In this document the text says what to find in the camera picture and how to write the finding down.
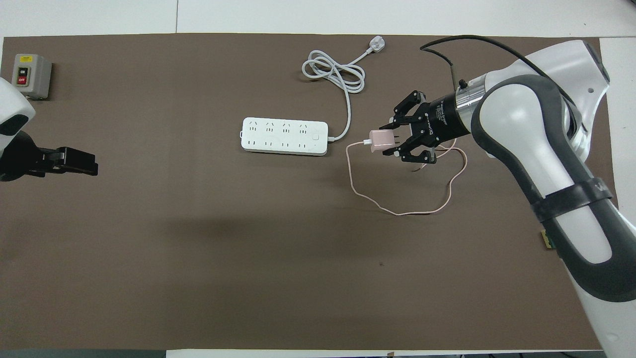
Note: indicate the pink charger plug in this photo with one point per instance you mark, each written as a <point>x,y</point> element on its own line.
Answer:
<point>381,140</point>

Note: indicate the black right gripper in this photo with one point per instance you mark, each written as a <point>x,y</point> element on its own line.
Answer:
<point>442,122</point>

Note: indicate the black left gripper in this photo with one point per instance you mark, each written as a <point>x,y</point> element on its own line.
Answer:
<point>22,159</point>

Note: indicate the brown table mat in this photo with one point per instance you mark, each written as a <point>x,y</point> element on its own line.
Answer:
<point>248,248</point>

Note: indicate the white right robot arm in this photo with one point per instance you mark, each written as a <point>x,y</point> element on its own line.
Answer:
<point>546,164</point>

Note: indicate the green knife switch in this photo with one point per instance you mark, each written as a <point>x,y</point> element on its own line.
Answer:
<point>546,241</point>

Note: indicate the grey on-off switch box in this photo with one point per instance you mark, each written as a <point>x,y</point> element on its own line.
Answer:
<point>32,77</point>

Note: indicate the white power strip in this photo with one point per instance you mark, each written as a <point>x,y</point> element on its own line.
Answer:
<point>283,136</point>

